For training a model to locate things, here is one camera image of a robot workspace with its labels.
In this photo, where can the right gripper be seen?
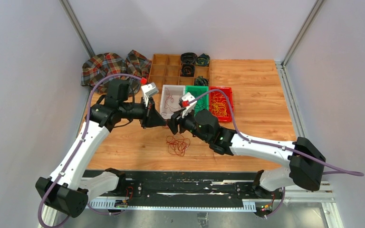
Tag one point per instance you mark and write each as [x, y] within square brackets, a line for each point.
[173, 123]

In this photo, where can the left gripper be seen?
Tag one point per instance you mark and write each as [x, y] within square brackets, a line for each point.
[151, 118]

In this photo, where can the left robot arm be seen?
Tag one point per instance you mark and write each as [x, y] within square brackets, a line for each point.
[64, 190]

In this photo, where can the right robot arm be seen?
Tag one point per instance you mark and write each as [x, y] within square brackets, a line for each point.
[301, 162]

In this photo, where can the white plastic bin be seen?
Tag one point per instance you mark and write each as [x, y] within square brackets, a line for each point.
[170, 100]

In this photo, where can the green plastic bin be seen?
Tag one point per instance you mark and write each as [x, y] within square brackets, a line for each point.
[196, 91]

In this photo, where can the red plastic bin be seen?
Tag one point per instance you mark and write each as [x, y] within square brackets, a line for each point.
[218, 104]

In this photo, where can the rolled green patterned tie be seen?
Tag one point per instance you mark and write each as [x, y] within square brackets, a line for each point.
[201, 81]

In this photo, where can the wooden compartment tray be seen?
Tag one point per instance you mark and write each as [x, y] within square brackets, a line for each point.
[166, 70]

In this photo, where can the rolled orange spotted tie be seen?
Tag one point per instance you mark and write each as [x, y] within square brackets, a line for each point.
[187, 70]

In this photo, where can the rolled dark tie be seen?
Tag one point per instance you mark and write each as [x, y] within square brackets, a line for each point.
[188, 58]

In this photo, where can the rolled teal yellow tie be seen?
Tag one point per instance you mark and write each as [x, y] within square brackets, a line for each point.
[203, 60]

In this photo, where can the plaid cloth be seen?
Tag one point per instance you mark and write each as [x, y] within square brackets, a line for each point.
[106, 64]

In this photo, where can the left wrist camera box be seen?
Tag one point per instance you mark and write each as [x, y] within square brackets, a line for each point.
[148, 91]

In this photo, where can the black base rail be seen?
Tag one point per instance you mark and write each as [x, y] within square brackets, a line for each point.
[190, 190]

